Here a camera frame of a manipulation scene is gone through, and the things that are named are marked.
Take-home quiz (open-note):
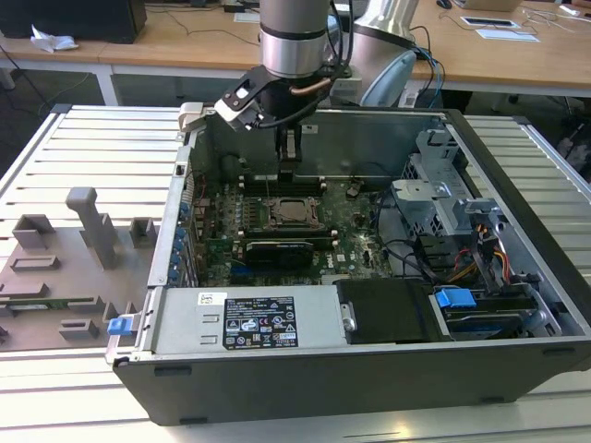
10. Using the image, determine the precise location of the pale blue teach pendant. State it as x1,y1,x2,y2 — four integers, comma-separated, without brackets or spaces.
358,49,418,106

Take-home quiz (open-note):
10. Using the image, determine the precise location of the beige case handle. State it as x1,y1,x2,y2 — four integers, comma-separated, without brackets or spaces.
177,102,207,133

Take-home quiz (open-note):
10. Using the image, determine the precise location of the black fan shroud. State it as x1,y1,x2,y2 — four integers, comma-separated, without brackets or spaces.
334,278,438,346

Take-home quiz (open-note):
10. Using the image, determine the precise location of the white camera with black bracket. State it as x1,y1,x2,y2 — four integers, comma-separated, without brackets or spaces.
213,66,265,134

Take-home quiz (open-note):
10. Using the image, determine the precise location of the black hard disk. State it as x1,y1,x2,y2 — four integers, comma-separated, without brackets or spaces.
442,306,530,341

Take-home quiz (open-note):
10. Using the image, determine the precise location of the white framed tablet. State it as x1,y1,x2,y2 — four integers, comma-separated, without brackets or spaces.
459,15,523,30

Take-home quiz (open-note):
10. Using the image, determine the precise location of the green RAM stick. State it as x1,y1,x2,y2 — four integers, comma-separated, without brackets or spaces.
0,297,93,315

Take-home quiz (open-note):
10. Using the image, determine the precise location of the silver power supply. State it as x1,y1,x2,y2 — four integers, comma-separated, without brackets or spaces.
151,285,347,354

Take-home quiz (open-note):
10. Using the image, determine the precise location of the black RAM slot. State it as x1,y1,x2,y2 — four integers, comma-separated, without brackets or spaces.
240,228,334,236
242,233,337,243
242,177,323,187
242,186,324,196

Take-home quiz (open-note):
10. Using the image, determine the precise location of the black box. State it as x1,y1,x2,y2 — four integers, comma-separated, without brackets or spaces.
0,0,148,45

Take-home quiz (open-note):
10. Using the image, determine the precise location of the blue case latch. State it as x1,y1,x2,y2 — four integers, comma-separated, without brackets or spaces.
106,316,133,336

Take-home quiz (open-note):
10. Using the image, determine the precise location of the blue cable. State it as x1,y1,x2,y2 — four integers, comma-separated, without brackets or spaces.
417,45,447,93

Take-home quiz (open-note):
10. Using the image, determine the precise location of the white cable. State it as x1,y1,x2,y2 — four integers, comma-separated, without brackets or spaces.
525,8,578,33

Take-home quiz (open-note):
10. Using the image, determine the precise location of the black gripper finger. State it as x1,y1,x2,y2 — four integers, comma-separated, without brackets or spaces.
275,125,305,186

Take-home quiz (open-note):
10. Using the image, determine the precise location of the blue disk carrier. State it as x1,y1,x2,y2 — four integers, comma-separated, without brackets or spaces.
433,286,476,319

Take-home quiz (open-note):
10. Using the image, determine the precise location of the silver drive cage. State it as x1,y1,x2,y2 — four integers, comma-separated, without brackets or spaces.
390,128,509,241

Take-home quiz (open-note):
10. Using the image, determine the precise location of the yellow red wire bundle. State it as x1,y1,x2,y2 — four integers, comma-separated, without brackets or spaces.
454,246,512,282

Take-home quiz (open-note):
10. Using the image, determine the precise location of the green motherboard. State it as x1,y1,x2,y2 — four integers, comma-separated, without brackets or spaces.
191,179,393,287

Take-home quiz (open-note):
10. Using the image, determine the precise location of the silver disk bay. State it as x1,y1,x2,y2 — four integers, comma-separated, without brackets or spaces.
428,281,564,341

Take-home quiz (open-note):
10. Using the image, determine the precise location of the CPU socket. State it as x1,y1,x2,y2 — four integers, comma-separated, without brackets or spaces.
258,196,326,231

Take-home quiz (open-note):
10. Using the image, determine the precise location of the grey parts rack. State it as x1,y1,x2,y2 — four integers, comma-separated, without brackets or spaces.
0,186,161,352

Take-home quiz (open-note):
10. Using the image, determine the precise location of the crumpled white paper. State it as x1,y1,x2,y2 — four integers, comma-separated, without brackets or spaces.
30,23,79,53

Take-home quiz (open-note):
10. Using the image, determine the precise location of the black PC case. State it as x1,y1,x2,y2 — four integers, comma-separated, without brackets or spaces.
104,102,591,428

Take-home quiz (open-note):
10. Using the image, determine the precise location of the wooden desk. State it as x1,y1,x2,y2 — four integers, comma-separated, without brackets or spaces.
0,25,121,107
99,0,591,101

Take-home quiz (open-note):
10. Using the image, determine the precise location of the brown curved cable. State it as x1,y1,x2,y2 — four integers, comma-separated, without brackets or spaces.
289,78,332,98

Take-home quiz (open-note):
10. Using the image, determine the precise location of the black graphics card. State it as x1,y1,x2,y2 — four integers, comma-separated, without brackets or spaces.
244,239,315,271

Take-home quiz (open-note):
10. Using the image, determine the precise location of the black cable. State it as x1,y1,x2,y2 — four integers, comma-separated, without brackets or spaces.
376,188,440,282

